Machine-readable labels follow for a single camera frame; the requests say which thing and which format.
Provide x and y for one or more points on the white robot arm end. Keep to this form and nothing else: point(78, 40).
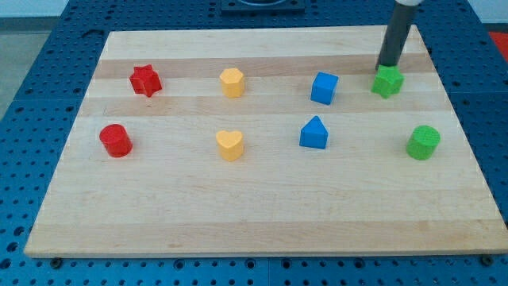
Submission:
point(409, 2)

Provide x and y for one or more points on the blue cube block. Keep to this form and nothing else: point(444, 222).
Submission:
point(323, 88)

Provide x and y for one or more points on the red star block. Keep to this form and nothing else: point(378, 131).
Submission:
point(145, 80)

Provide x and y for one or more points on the green star block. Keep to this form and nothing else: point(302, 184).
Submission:
point(388, 81)

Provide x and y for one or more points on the yellow heart block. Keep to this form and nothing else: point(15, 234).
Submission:
point(230, 144)

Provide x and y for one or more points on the wooden board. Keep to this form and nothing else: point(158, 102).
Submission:
point(174, 195)

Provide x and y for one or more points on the blue triangle block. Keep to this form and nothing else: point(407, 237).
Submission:
point(314, 134)

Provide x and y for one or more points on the yellow pentagon block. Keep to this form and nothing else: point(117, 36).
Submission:
point(232, 82)

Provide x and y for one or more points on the red cylinder block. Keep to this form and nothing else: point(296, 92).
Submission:
point(115, 140)

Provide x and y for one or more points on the green cylinder block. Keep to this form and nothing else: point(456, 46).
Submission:
point(423, 142)

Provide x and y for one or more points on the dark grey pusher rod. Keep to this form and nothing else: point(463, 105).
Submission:
point(396, 34)

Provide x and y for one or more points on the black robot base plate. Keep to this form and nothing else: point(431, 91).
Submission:
point(261, 6)

